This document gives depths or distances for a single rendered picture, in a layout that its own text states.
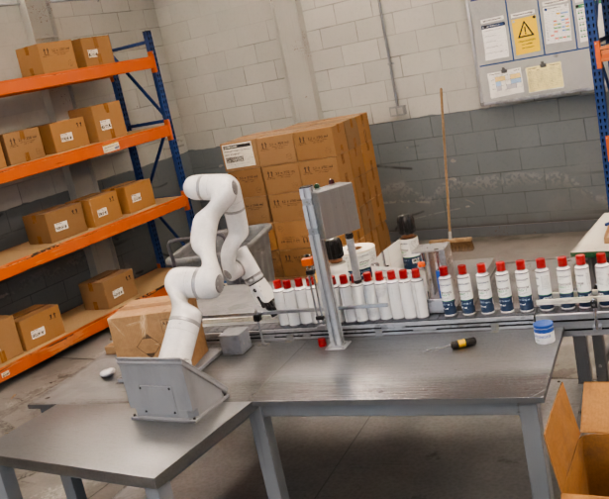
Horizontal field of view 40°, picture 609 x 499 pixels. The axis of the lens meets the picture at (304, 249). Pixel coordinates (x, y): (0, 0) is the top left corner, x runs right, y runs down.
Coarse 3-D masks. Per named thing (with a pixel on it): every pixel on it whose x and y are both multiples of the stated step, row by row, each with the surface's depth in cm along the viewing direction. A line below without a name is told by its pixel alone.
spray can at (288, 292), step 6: (282, 282) 355; (288, 282) 354; (288, 288) 354; (288, 294) 354; (294, 294) 355; (288, 300) 354; (294, 300) 355; (288, 306) 355; (294, 306) 355; (288, 318) 358; (294, 318) 356; (294, 324) 357; (300, 324) 358
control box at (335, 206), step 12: (312, 192) 322; (324, 192) 320; (336, 192) 323; (348, 192) 326; (324, 204) 320; (336, 204) 323; (348, 204) 326; (324, 216) 321; (336, 216) 324; (348, 216) 327; (324, 228) 322; (336, 228) 324; (348, 228) 327
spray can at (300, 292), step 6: (300, 282) 353; (294, 288) 355; (300, 288) 353; (300, 294) 353; (300, 300) 354; (306, 300) 355; (300, 306) 355; (306, 306) 355; (306, 312) 355; (300, 318) 358; (306, 318) 356; (306, 324) 356
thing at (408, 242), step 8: (400, 216) 389; (408, 216) 388; (400, 224) 389; (408, 224) 388; (400, 232) 390; (408, 232) 389; (400, 240) 392; (408, 240) 389; (416, 240) 391; (408, 248) 390; (408, 256) 391; (416, 256) 391; (408, 264) 393; (416, 264) 392
